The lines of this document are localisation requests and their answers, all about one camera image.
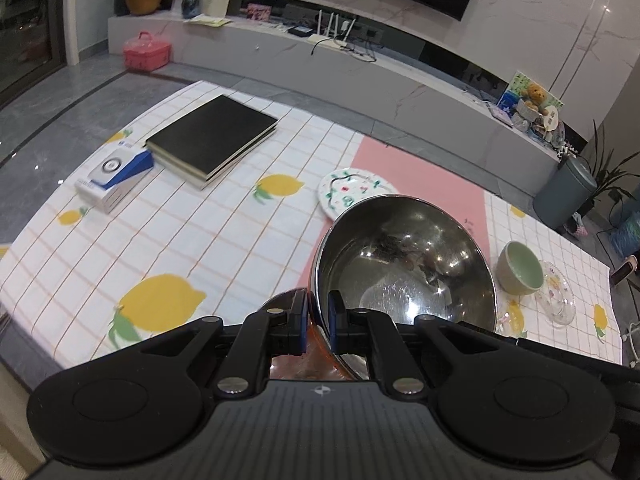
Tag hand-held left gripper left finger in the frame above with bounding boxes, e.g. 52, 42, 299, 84
141, 287, 311, 401

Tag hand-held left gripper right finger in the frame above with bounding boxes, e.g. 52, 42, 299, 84
326, 290, 507, 399

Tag stainless steel bowl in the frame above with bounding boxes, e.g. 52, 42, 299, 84
309, 195, 499, 382

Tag clear glass flower plate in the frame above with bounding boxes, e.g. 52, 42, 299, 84
534, 260, 576, 329

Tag lemon print checked tablecloth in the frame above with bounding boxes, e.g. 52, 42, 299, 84
0, 80, 626, 367

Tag white floral print plate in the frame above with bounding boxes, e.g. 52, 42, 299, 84
317, 166, 401, 221

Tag black hardcover book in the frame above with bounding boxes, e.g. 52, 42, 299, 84
151, 127, 278, 192

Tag green ceramic bowl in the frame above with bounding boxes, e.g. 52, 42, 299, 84
496, 240, 546, 296

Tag black notebooks stack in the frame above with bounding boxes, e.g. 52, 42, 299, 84
145, 94, 279, 181

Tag blue and white box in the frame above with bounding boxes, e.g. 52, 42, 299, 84
75, 141, 155, 214

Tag grey marble TV cabinet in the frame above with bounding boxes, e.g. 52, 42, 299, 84
107, 10, 567, 182

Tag grey round trash bin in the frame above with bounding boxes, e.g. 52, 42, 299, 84
532, 155, 598, 233

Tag blue tissue packet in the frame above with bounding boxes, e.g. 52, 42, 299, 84
497, 91, 521, 117

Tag white antenna router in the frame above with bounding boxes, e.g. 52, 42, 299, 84
306, 10, 358, 50

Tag white space heater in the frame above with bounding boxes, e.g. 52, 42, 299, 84
611, 255, 640, 287

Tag brown teddy bear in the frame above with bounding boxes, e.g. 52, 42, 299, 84
522, 84, 548, 112

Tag green picture card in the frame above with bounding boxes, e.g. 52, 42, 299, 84
507, 71, 564, 110

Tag blue plastic bag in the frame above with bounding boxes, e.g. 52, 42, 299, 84
612, 220, 640, 259

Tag pink plastic basket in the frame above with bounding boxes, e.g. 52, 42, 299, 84
123, 31, 172, 73

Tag yellow-green paper sheets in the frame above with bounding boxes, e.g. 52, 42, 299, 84
184, 15, 232, 28

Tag potted long-leaf plant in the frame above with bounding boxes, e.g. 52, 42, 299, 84
590, 120, 640, 213

